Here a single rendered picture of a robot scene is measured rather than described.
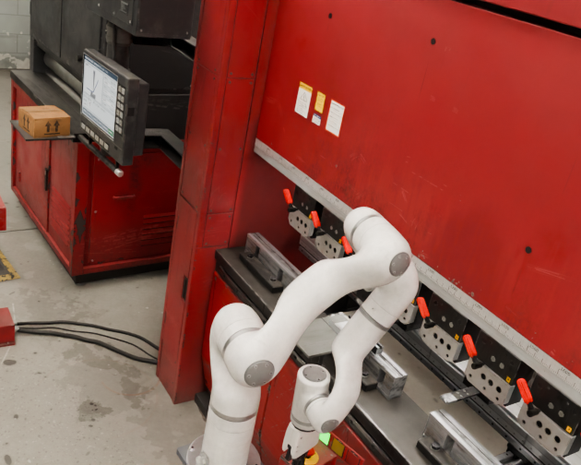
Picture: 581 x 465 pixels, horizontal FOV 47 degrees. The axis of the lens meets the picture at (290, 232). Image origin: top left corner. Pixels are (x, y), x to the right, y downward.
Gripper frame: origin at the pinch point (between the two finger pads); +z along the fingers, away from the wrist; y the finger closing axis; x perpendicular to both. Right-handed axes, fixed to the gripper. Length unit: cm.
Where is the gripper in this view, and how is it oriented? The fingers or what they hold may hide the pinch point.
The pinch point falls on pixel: (298, 461)
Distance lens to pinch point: 193.1
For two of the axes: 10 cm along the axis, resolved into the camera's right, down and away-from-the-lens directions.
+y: -7.1, 2.6, -6.5
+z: -1.2, 8.7, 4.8
